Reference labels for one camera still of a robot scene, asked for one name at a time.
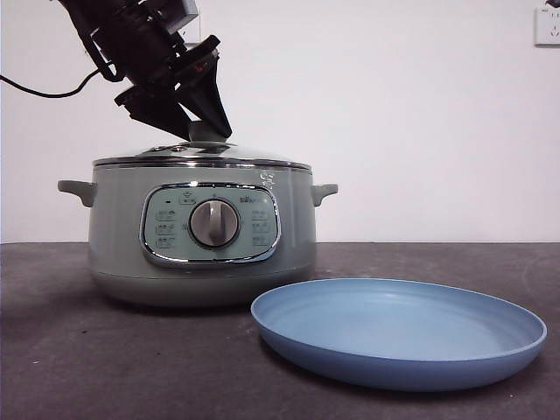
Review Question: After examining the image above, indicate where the blue round plate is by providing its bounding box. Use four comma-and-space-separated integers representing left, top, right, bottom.
250, 276, 548, 392

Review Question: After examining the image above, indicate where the glass lid with green knob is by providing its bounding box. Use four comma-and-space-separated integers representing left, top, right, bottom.
93, 121, 310, 170

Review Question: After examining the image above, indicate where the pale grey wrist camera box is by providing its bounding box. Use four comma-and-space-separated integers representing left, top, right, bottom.
171, 0, 199, 34

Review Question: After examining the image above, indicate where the pale green electric steamer pot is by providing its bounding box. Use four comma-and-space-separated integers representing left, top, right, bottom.
57, 164, 340, 309

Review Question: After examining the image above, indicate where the black cable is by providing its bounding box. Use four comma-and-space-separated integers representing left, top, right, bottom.
0, 69, 102, 99

